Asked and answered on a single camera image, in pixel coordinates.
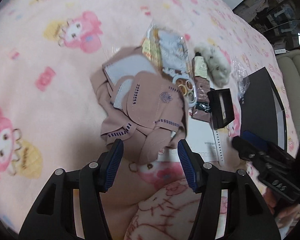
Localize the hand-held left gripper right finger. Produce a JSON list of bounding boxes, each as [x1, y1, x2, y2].
[[177, 139, 282, 240]]

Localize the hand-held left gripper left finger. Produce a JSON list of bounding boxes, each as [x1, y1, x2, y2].
[[19, 138, 124, 240]]

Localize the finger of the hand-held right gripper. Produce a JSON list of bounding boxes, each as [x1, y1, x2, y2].
[[241, 131, 288, 160], [232, 136, 265, 170]]

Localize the white paper postcard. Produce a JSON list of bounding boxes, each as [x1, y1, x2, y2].
[[157, 116, 227, 167]]

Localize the black storage box container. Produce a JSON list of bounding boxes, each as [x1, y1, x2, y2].
[[239, 66, 288, 153]]

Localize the small black box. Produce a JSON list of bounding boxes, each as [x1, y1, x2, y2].
[[207, 89, 234, 129]]

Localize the tan fabric underwear garment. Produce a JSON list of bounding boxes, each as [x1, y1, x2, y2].
[[90, 45, 189, 165]]

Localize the clear phone case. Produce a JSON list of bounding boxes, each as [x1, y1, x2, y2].
[[172, 73, 197, 107]]

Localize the colouring card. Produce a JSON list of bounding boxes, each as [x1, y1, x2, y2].
[[150, 24, 190, 77]]

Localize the person's right hand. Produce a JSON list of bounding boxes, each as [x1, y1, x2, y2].
[[274, 200, 300, 229]]

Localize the pink printed pajama trousers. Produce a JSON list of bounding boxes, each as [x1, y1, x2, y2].
[[124, 177, 230, 240]]

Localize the crumpled clear plastic wrap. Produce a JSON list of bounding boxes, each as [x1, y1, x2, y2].
[[231, 60, 253, 98]]

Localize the brown patterned packet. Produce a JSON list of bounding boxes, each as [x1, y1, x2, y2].
[[190, 52, 213, 122]]

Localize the beige sofa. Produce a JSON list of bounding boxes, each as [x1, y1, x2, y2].
[[275, 49, 300, 130]]

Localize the fluffy grey plush charm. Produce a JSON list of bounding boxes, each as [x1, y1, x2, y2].
[[194, 44, 232, 87]]

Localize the pink cartoon printed blanket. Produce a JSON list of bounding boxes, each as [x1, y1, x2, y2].
[[0, 0, 300, 240]]

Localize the glass table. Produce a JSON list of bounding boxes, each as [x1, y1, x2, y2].
[[261, 20, 300, 49]]

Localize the yellow green packet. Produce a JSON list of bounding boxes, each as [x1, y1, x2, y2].
[[141, 36, 163, 64]]

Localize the cluttered dark shelf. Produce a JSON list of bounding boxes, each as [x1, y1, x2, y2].
[[234, 0, 300, 30]]

